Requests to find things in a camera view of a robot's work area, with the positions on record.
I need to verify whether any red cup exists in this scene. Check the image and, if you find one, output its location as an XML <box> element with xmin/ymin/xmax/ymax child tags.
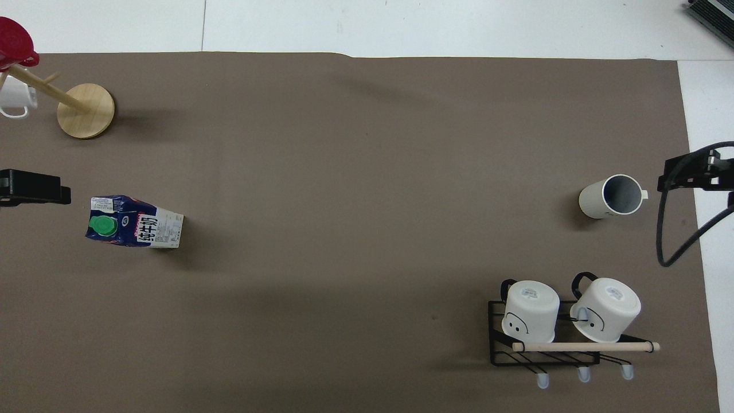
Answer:
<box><xmin>0</xmin><ymin>16</ymin><xmax>40</xmax><ymax>71</ymax></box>

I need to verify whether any wooden mug tree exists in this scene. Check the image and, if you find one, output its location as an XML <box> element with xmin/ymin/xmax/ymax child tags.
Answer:
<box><xmin>0</xmin><ymin>63</ymin><xmax>116</xmax><ymax>140</ymax></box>

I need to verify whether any blue milk carton green cap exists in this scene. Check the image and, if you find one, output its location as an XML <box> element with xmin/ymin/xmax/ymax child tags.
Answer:
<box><xmin>85</xmin><ymin>194</ymin><xmax>185</xmax><ymax>250</ymax></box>

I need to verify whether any black cable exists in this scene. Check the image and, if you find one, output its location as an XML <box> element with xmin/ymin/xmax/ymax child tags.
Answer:
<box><xmin>655</xmin><ymin>141</ymin><xmax>734</xmax><ymax>268</ymax></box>

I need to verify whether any black wire rack wooden rod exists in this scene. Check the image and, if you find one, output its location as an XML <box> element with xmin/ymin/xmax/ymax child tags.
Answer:
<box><xmin>487</xmin><ymin>298</ymin><xmax>662</xmax><ymax>390</ymax></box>

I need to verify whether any grey white cup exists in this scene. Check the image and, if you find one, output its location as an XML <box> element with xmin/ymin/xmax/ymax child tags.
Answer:
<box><xmin>578</xmin><ymin>174</ymin><xmax>650</xmax><ymax>220</ymax></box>

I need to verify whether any white mug black handle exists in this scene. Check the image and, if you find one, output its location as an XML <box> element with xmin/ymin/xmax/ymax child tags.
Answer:
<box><xmin>569</xmin><ymin>271</ymin><xmax>642</xmax><ymax>344</ymax></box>
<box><xmin>500</xmin><ymin>278</ymin><xmax>561</xmax><ymax>344</ymax></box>

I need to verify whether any dark ribbed panel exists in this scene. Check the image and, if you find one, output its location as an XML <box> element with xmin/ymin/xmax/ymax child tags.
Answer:
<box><xmin>686</xmin><ymin>0</ymin><xmax>734</xmax><ymax>42</ymax></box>

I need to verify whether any plain white mug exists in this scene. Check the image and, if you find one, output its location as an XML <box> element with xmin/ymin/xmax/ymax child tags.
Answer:
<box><xmin>0</xmin><ymin>77</ymin><xmax>39</xmax><ymax>120</ymax></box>

